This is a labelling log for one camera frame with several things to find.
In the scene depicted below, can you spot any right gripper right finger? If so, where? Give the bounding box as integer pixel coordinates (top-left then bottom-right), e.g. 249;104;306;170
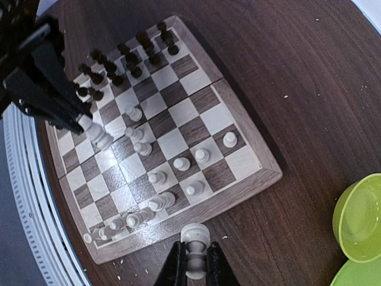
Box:
206;242;240;286

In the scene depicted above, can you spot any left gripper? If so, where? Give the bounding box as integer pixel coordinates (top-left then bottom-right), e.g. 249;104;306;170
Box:
1;1;93;134

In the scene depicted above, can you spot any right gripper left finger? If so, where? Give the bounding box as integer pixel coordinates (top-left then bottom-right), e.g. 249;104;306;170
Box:
153;241;188;286

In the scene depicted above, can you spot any white rook chess piece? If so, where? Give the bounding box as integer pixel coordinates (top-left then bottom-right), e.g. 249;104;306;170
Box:
180;223;211;280

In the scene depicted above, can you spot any wooden chess board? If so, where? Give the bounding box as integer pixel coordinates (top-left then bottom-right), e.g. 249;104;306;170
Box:
45;16;282;264

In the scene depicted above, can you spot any white king chess piece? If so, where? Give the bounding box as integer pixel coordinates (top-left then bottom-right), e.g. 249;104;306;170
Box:
147;192;176;212

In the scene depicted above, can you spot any black chess pieces row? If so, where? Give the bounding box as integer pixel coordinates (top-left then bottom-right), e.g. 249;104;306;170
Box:
72;21;180;105

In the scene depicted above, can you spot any white chess pieces pile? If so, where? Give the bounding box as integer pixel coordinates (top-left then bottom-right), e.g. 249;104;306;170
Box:
124;105;152;156

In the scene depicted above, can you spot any green plastic plate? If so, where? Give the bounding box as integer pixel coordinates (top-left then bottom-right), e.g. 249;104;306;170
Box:
330;258;381;286

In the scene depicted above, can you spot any green plastic bowl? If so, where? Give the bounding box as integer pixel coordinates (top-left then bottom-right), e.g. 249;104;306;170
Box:
332;173;380;263

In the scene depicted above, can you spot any aluminium front rail frame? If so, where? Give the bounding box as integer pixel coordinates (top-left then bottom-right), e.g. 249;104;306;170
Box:
3;105;90;285

